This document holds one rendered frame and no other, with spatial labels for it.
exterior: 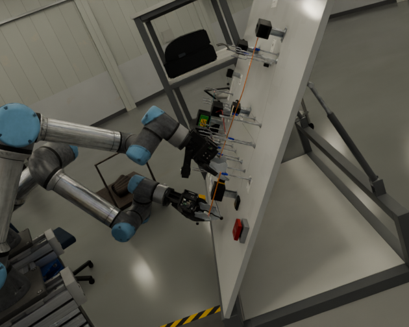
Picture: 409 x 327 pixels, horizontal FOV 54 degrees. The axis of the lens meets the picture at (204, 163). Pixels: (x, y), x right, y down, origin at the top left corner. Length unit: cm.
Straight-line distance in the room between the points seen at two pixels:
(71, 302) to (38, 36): 1082
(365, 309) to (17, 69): 1110
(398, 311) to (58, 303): 109
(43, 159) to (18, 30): 1049
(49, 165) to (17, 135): 39
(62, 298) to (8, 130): 59
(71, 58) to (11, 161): 1088
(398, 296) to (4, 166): 124
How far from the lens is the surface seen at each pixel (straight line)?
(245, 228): 121
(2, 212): 124
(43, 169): 154
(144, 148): 131
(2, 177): 122
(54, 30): 1207
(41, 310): 146
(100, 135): 140
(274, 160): 110
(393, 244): 153
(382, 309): 147
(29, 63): 1189
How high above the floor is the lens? 172
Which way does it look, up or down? 19 degrees down
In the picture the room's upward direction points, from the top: 23 degrees counter-clockwise
